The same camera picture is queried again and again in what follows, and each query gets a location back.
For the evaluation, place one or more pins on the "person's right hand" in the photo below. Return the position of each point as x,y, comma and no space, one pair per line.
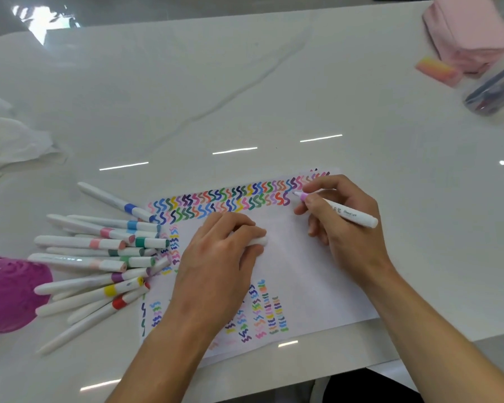
353,247

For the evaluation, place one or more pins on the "person's left hand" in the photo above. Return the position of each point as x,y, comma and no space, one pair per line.
214,272

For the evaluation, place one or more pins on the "lilac banded white marker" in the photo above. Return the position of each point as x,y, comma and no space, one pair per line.
357,216

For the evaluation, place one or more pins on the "bunch of white markers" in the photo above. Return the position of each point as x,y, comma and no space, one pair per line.
80,243

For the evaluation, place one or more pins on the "pink perforated pen holder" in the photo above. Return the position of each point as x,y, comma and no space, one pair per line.
12,297

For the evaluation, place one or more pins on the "person's right forearm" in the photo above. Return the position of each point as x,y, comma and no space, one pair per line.
445,339

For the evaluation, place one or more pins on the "person's left forearm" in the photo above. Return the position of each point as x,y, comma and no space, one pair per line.
159,365

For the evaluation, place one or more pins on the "black trousers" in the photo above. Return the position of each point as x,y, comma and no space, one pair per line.
361,390

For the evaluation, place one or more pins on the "pink yellow eraser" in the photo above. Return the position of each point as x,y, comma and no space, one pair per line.
439,71

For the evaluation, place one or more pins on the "bunch of dark pens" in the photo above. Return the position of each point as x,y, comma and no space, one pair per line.
491,94

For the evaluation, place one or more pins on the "crumpled white tissue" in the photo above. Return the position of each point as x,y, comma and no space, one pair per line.
12,138

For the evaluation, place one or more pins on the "pink pencil case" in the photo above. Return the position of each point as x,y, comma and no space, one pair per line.
466,29

